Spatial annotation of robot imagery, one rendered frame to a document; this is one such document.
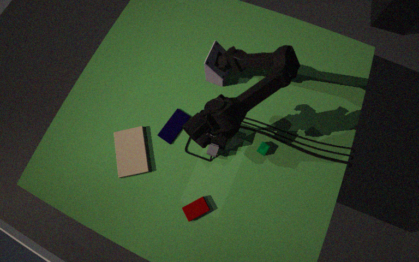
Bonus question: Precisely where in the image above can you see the tan rectangular block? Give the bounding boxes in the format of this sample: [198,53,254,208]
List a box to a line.
[114,126,149,178]

